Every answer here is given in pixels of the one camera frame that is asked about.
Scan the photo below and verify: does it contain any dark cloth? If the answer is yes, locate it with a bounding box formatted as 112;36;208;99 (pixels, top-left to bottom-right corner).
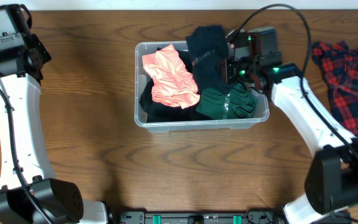
186;25;233;95

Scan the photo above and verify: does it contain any green cloth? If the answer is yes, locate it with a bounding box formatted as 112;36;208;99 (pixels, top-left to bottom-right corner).
196;85;258;120

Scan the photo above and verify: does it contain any pink cloth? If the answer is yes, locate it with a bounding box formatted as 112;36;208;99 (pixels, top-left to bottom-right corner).
142;44;200;109

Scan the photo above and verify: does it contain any red plaid shirt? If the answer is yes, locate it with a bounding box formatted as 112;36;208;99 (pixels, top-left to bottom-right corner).
311;41;358;136

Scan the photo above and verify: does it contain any large black shirt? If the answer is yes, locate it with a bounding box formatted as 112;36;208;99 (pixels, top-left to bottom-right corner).
139;50;210;123

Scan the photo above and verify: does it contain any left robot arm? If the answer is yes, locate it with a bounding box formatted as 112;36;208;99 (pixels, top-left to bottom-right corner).
0;4;109;223

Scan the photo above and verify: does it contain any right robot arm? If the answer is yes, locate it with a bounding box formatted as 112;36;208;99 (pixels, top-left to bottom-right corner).
226;27;358;223

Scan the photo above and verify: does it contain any clear plastic storage bin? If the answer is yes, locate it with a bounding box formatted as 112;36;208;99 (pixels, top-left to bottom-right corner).
134;40;270;133

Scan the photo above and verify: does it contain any left black cable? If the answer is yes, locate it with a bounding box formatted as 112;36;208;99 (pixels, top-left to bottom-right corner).
0;71;54;224

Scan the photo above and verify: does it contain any black cable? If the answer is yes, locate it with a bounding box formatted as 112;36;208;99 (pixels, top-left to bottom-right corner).
0;71;54;224
228;3;358;224

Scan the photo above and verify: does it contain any right black cable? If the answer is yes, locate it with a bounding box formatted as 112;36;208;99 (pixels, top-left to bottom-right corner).
228;3;358;224

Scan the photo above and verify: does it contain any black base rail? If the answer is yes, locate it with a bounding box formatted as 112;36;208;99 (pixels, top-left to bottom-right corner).
119;209;286;224

